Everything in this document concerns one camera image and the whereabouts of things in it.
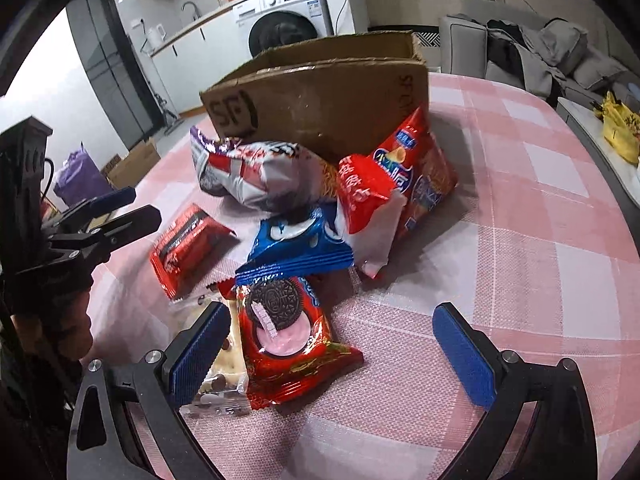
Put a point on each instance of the red cookie packet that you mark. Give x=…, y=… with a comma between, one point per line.
x=287, y=355

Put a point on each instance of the red white snack bag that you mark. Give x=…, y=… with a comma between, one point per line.
x=370, y=220

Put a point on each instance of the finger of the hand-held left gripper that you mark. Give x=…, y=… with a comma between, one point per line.
x=130, y=225
x=107, y=204

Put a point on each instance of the printed floor cardboard box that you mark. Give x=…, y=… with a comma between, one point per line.
x=135, y=162

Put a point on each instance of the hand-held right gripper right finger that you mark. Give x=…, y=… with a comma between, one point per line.
x=465, y=357

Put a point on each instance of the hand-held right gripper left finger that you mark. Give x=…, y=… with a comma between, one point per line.
x=200, y=352

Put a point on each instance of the white counter cabinets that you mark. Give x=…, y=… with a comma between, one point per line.
x=200, y=60

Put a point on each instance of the clear nougat packet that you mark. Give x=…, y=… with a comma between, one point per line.
x=231, y=377

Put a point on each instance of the purple white snack bag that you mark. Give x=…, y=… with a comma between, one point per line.
x=255, y=172

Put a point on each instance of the grey sofa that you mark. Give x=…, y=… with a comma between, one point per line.
x=465, y=45

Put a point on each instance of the floor mop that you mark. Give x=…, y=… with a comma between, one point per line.
x=167, y=115

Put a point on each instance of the black white patterned panel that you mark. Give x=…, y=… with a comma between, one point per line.
x=429, y=50

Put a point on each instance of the brown cardboard box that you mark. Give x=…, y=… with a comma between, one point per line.
x=325, y=105

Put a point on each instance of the person's left hand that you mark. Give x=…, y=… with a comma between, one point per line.
x=70, y=327

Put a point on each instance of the yellow bag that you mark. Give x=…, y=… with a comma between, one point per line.
x=620, y=135

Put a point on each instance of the small red dark packet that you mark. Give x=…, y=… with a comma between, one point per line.
x=185, y=255

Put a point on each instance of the pink plaid tablecloth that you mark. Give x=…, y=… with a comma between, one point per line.
x=525, y=260

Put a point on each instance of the white washing machine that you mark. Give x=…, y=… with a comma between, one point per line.
x=300, y=7

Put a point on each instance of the red chip bag blue logo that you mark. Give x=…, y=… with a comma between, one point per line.
x=427, y=180

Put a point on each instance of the curved metal faucet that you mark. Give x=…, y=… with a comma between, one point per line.
x=191, y=7

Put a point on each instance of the blue cookie packet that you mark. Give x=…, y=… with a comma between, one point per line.
x=295, y=255

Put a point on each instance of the white kettle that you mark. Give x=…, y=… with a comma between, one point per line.
x=155, y=36

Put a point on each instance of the grey side table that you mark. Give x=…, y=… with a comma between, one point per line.
x=580, y=130

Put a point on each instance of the grey clothes pile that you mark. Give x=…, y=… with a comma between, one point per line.
x=555, y=40

